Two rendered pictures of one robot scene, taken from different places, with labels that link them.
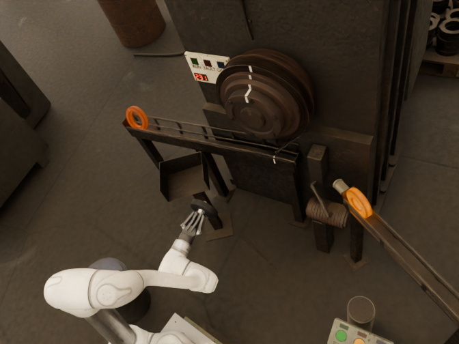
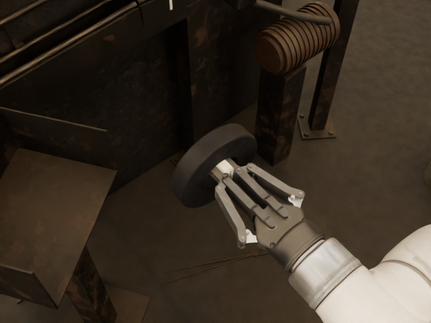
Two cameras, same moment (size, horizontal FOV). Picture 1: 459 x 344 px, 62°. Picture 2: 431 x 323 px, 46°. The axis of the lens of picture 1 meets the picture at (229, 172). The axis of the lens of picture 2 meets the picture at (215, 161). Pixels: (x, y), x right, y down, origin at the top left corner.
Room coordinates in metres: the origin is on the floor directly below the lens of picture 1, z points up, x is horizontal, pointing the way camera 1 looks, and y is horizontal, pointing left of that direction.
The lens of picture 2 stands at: (1.11, 0.67, 1.36)
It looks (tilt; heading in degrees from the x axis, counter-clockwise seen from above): 54 degrees down; 273
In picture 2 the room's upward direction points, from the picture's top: straight up
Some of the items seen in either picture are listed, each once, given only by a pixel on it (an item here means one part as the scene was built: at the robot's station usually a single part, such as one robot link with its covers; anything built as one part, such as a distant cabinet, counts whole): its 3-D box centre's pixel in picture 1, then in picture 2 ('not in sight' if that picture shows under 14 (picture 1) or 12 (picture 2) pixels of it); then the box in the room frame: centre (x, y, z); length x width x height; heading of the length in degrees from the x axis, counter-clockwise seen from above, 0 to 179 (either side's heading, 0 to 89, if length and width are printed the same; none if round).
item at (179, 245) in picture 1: (181, 247); (322, 271); (0.98, 0.37, 0.71); 0.09 x 0.06 x 0.09; 43
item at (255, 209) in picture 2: (192, 222); (247, 205); (1.08, 0.28, 0.72); 0.11 x 0.01 x 0.04; 134
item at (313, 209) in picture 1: (329, 228); (288, 91); (0.95, -0.40, 0.27); 0.22 x 0.13 x 0.53; 43
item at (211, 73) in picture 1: (211, 69); not in sight; (1.60, -0.13, 1.15); 0.26 x 0.02 x 0.18; 43
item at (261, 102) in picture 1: (254, 115); not in sight; (1.22, -0.21, 1.11); 0.28 x 0.06 x 0.28; 43
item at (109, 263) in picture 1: (118, 293); not in sight; (1.15, 0.95, 0.21); 0.32 x 0.32 x 0.43
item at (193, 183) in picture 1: (199, 201); (67, 275); (1.44, 0.25, 0.36); 0.26 x 0.20 x 0.72; 78
